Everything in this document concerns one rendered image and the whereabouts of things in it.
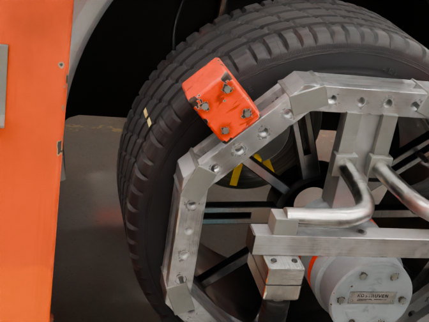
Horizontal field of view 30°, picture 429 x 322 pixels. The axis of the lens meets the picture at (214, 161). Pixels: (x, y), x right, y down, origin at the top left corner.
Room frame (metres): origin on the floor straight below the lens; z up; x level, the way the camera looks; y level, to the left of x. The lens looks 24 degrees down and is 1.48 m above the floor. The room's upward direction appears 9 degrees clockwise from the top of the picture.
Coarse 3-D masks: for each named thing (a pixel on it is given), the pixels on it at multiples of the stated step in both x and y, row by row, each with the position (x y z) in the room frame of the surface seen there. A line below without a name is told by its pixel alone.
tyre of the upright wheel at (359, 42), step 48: (288, 0) 1.38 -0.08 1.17; (336, 0) 1.42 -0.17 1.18; (192, 48) 1.30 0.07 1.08; (240, 48) 1.21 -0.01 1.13; (288, 48) 1.18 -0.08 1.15; (336, 48) 1.20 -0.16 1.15; (384, 48) 1.22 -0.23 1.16; (144, 96) 1.31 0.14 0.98; (144, 144) 1.17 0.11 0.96; (192, 144) 1.15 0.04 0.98; (144, 192) 1.13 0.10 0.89; (144, 240) 1.13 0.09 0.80; (144, 288) 1.14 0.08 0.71
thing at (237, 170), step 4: (268, 160) 1.61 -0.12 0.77; (240, 164) 1.60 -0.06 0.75; (264, 164) 1.61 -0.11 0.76; (268, 164) 1.61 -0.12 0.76; (236, 168) 1.60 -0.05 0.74; (240, 168) 1.60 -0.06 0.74; (272, 168) 1.62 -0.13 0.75; (236, 172) 1.60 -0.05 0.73; (240, 172) 1.60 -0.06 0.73; (232, 176) 1.59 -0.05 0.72; (236, 176) 1.60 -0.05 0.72; (232, 180) 1.59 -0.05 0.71; (236, 180) 1.60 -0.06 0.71; (232, 184) 1.59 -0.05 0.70; (236, 184) 1.60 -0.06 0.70
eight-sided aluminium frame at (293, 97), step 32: (288, 96) 1.10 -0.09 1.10; (320, 96) 1.10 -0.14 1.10; (352, 96) 1.12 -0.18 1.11; (384, 96) 1.13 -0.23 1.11; (416, 96) 1.15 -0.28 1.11; (256, 128) 1.08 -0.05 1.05; (192, 160) 1.09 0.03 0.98; (224, 160) 1.07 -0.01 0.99; (192, 192) 1.06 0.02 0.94; (192, 224) 1.06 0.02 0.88; (192, 256) 1.07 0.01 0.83; (192, 288) 1.10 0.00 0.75; (192, 320) 1.07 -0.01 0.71; (224, 320) 1.13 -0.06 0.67; (416, 320) 1.18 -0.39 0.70
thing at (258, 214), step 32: (416, 128) 1.38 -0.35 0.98; (256, 160) 1.20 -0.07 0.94; (320, 160) 1.28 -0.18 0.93; (416, 160) 1.27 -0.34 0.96; (288, 192) 1.22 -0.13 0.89; (384, 224) 1.43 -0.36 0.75; (416, 224) 1.36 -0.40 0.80; (224, 256) 1.41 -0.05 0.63; (224, 288) 1.27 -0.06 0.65; (256, 288) 1.33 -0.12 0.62; (256, 320) 1.21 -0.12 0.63; (288, 320) 1.25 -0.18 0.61; (320, 320) 1.25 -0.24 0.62
